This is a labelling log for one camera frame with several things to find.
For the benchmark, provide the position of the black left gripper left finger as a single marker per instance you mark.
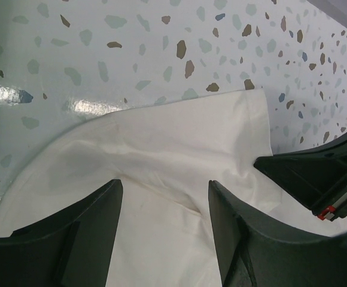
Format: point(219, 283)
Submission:
point(71, 247)

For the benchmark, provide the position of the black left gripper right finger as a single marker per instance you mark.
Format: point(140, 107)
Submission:
point(254, 249)

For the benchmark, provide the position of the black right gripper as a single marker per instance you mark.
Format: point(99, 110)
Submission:
point(316, 177)

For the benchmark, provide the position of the white printed t shirt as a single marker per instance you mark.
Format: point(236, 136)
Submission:
point(164, 157)

